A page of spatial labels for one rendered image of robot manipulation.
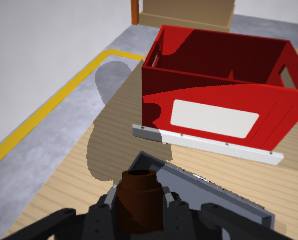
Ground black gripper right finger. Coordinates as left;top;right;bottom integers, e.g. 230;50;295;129
162;186;294;240

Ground red plastic crate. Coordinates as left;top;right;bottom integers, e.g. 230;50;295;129
142;25;298;151

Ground brown bottle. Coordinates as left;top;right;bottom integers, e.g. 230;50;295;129
116;169;164;235

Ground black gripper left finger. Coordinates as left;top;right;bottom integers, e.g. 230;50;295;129
1;188;117;240

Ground grey rectangular tray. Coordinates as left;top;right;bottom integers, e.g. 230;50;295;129
128;151;275;230

